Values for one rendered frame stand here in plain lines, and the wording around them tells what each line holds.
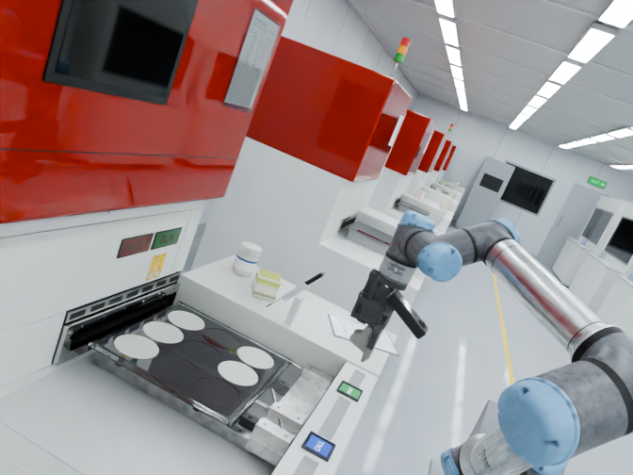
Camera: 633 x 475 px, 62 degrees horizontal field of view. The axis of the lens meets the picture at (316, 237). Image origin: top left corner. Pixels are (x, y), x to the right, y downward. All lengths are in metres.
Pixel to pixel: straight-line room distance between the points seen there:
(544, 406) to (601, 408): 0.08
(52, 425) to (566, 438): 0.88
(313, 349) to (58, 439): 0.65
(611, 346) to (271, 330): 0.87
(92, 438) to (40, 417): 0.11
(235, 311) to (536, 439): 0.92
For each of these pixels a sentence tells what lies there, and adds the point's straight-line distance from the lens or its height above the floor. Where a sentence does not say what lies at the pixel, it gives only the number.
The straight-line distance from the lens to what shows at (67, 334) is 1.23.
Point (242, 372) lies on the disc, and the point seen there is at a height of 0.90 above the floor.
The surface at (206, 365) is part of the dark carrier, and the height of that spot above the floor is 0.90.
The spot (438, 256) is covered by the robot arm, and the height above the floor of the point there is 1.37.
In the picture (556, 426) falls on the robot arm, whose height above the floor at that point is 1.28.
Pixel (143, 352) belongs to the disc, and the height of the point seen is 0.90.
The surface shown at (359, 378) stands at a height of 0.96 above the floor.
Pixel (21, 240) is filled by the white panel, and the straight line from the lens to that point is 1.01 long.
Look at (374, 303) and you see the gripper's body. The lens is 1.19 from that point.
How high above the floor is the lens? 1.55
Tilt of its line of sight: 13 degrees down
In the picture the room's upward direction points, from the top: 22 degrees clockwise
